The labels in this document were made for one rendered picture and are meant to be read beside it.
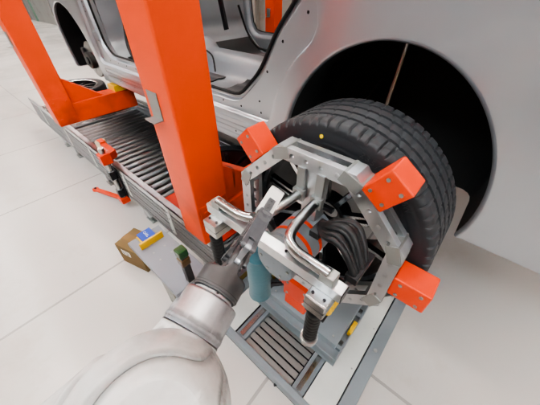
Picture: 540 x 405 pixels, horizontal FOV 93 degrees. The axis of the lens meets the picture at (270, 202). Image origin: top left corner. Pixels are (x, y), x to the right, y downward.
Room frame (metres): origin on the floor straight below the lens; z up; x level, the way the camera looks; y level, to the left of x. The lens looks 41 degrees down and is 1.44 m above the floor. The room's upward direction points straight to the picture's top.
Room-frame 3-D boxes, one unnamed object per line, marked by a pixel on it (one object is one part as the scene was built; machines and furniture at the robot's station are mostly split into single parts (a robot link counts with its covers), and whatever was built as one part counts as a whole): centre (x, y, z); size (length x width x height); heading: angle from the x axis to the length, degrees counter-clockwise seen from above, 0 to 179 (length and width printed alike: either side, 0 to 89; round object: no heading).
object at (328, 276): (0.41, -0.12, 1.03); 0.19 x 0.18 x 0.11; 139
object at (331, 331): (0.69, -0.24, 0.32); 0.40 x 0.30 x 0.28; 49
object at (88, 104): (2.41, 1.53, 0.69); 0.52 x 0.17 x 0.35; 139
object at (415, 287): (0.36, -0.37, 0.85); 0.09 x 0.08 x 0.07; 49
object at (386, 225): (0.56, -0.13, 0.85); 0.54 x 0.07 x 0.54; 49
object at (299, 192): (0.54, 0.03, 1.03); 0.19 x 0.18 x 0.11; 139
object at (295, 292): (0.59, -0.15, 0.48); 0.16 x 0.12 x 0.17; 139
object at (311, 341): (0.28, -0.10, 0.83); 0.04 x 0.04 x 0.16
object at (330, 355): (0.71, -0.22, 0.13); 0.50 x 0.36 x 0.10; 49
